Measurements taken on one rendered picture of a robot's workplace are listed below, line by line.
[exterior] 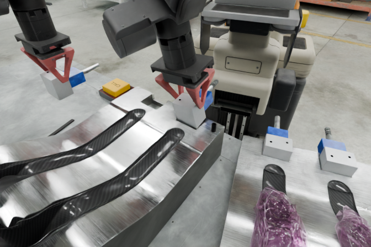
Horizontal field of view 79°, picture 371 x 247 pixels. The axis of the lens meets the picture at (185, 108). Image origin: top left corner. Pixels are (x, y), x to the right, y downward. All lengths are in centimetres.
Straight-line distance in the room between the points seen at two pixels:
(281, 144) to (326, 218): 14
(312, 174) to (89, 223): 38
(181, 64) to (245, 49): 46
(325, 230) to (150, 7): 38
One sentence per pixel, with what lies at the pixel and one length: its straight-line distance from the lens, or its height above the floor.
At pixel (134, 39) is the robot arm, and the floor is 109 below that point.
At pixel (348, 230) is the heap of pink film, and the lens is 39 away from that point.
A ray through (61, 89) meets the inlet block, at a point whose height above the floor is 93.
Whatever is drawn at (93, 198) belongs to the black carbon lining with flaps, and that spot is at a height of 90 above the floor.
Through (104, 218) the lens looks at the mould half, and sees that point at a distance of 34.
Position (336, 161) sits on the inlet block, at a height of 88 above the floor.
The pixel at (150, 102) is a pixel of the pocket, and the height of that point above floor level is 87.
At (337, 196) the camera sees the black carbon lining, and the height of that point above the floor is 85.
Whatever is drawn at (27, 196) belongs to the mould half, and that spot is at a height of 93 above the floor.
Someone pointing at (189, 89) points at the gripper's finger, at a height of 100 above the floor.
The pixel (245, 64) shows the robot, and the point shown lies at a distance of 82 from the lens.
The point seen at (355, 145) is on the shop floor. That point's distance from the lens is 204.
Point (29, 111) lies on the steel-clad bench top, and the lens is 79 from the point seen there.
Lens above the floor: 121
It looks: 38 degrees down
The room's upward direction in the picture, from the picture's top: straight up
